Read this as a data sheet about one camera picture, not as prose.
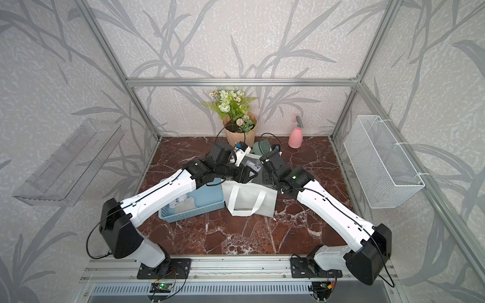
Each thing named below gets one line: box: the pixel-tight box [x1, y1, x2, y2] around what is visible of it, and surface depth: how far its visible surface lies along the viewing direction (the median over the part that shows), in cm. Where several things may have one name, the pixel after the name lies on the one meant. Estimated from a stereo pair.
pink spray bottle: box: [287, 113, 304, 149], surface depth 110 cm
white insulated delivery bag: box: [221, 153, 278, 218], surface depth 74 cm
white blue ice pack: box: [244, 159, 262, 173], surface depth 76 cm
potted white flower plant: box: [201, 89, 258, 148], surface depth 96 cm
